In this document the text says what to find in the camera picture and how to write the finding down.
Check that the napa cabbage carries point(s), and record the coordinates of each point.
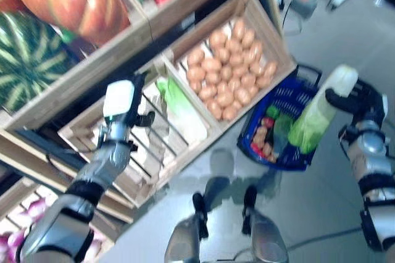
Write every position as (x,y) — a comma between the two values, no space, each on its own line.
(185,115)
(314,118)

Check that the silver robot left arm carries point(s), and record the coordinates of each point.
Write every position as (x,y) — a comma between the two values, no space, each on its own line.
(108,158)

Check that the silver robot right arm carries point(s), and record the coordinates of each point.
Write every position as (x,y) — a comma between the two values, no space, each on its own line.
(370,152)

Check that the blue plastic shopping basket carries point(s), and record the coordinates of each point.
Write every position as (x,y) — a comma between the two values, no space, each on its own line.
(296,164)

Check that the brown potato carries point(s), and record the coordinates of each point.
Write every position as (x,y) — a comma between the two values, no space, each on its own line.
(217,39)
(256,50)
(196,56)
(231,46)
(259,135)
(214,107)
(230,113)
(270,69)
(268,152)
(239,28)
(222,55)
(196,73)
(248,38)
(211,65)

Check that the wooden slatted crate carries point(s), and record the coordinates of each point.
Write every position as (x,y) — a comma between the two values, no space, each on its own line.
(18,195)
(271,34)
(92,74)
(191,10)
(185,164)

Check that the small red vegetable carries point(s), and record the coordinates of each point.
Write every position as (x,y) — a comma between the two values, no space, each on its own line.
(256,148)

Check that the red bell pepper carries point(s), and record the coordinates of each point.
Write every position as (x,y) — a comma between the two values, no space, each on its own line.
(268,122)

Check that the green bell pepper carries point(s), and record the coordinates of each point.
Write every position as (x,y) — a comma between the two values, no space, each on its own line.
(272,111)

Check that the dark green vegetable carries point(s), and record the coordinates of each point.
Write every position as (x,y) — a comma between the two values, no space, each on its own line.
(282,136)

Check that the silver robot right leg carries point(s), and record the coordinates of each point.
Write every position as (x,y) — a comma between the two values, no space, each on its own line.
(268,238)

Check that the grey power box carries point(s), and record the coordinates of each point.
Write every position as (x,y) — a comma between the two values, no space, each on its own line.
(304,3)

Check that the wooden display stand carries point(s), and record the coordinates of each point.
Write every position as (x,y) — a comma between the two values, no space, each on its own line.
(40,142)

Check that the green striped pumpkin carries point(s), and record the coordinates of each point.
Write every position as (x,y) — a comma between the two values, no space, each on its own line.
(27,59)

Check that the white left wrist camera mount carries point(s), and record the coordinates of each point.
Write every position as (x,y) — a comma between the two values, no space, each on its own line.
(118,97)

